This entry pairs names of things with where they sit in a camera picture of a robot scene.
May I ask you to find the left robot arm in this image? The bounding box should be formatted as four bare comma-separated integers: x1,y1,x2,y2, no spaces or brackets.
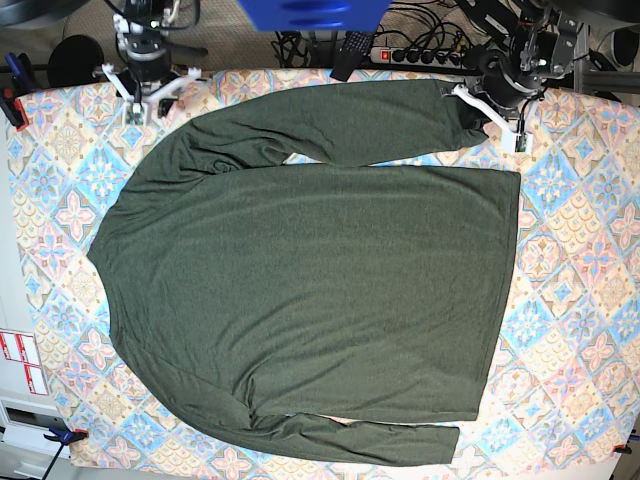
445,1,584,153

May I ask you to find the white power strip red switch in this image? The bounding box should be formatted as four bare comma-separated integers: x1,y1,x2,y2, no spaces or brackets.
369,47,462,68

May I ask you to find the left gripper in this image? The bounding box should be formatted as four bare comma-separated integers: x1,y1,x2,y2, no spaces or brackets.
452,49,544,153

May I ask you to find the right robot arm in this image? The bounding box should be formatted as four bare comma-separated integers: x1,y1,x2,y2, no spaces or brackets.
95,0,208,126

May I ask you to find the blue plastic box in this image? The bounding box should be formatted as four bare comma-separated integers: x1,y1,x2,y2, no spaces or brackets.
239,0,391,32

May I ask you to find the red white sticker sheet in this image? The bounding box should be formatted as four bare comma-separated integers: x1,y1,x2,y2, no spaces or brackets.
1,330,48,396

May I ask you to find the orange black clamp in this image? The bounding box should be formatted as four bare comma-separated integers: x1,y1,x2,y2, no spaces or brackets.
613,445,633,455
43,427,89,446

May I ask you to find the black remote control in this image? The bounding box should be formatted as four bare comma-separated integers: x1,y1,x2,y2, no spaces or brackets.
330,31,374,82

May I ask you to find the right orange black clamp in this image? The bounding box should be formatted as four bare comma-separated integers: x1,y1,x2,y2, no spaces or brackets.
613,445,633,455

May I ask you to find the left orange black clamp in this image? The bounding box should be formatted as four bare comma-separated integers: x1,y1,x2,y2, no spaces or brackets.
43,427,89,446

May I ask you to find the dark green long-sleeve shirt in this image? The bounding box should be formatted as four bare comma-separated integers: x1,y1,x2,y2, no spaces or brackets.
87,80,521,467

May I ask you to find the patterned tile tablecloth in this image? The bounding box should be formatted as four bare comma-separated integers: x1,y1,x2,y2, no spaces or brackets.
1,69,639,479

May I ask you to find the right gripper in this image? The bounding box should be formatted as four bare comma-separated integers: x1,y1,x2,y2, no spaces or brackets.
95,50,202,125

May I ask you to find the upper left blue clamp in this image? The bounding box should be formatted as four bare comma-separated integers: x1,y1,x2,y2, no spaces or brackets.
1,53,31,132

